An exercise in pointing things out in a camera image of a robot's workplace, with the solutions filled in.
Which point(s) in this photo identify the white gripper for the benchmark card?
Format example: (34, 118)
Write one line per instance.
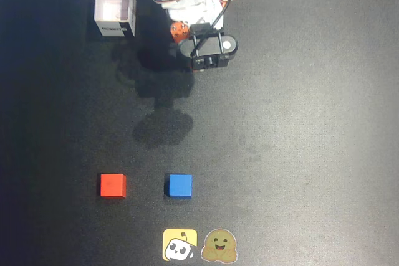
(179, 32)

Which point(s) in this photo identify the red cube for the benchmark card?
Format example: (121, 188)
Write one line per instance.
(112, 185)

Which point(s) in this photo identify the blue cube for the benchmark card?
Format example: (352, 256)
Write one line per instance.
(180, 186)

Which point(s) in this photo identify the open white cardboard box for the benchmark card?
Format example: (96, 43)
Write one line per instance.
(114, 10)

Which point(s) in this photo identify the yellow robot mascot sticker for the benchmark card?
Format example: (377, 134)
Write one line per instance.
(179, 245)

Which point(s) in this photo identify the hugging face emoji sticker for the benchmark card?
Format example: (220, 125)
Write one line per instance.
(219, 245)

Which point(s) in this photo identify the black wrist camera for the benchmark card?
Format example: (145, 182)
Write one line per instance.
(208, 48)

